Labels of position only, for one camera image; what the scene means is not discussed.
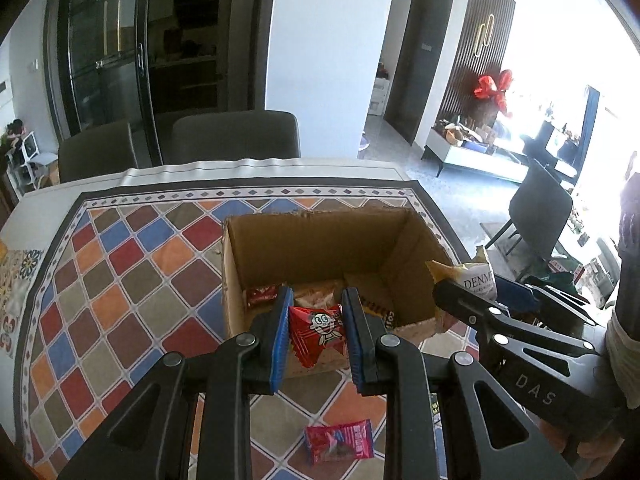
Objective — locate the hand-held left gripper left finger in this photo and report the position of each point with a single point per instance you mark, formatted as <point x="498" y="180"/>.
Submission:
<point x="281" y="340"/>

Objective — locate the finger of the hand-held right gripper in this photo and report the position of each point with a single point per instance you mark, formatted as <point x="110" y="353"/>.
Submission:
<point x="520" y="294"/>
<point x="465" y="307"/>

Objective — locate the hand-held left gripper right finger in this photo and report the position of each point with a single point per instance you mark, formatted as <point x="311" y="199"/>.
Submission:
<point x="354" y="340"/>

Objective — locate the white and orange snack bag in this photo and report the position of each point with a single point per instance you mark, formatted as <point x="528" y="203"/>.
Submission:
<point x="475" y="280"/>

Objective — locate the dark brown snack packet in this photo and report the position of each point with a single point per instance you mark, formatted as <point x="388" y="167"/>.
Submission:
<point x="377" y="316"/>

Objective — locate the red cartoon snack packet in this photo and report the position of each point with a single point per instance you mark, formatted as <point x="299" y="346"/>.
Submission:
<point x="317" y="332"/>

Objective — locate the large pink-red snack packet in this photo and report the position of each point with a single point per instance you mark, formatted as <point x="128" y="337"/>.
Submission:
<point x="340" y="442"/>

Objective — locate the brown cardboard box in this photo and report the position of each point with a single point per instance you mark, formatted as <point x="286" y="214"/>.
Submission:
<point x="310" y="240"/>

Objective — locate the person's right forearm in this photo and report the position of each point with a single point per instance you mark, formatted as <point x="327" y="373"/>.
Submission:
<point x="627" y="340"/>

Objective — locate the person's right hand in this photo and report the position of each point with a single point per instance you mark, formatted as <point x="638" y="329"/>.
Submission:
<point x="600" y="447"/>

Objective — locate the green bag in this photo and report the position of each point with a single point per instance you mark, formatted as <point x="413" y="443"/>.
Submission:
<point x="560" y="278"/>

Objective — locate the small red snack packet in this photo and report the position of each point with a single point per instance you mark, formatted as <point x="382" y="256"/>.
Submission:
<point x="261" y="294"/>

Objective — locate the beige snack packet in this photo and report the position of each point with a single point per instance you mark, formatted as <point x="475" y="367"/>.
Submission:
<point x="315" y="294"/>

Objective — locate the dark side chair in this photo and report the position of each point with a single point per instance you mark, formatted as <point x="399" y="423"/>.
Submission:
<point x="542" y="210"/>

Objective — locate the white low sideboard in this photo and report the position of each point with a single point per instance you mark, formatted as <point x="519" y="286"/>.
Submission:
<point x="475" y="157"/>

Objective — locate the colourful diamond-pattern tablecloth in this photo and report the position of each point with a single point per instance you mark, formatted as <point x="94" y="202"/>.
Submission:
<point x="125" y="285"/>

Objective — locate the grey dining chair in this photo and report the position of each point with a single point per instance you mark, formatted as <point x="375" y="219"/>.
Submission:
<point x="95" y="152"/>
<point x="235" y="137"/>

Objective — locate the red bow decoration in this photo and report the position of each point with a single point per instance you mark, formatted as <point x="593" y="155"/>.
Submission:
<point x="492" y="87"/>

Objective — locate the dark interior door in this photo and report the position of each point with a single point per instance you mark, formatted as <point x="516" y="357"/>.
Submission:
<point x="420" y="60"/>

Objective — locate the patterned floral cloth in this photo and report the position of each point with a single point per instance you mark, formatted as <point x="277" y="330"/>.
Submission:
<point x="20" y="300"/>

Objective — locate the small white shelf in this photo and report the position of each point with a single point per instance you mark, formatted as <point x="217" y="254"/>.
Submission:
<point x="35" y="155"/>

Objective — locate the glass door cabinet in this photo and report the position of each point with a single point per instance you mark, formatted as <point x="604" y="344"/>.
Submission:
<point x="125" y="50"/>

